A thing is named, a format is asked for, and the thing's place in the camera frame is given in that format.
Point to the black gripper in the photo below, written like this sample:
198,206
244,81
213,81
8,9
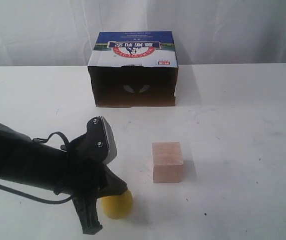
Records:
87,176

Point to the yellow tennis ball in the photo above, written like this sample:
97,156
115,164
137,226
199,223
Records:
117,207

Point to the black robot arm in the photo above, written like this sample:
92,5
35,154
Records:
30,161

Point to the pink wooden block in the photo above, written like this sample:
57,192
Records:
168,165

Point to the open cardboard milk box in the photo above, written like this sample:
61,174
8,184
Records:
134,69

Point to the white backdrop curtain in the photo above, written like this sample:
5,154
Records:
63,32

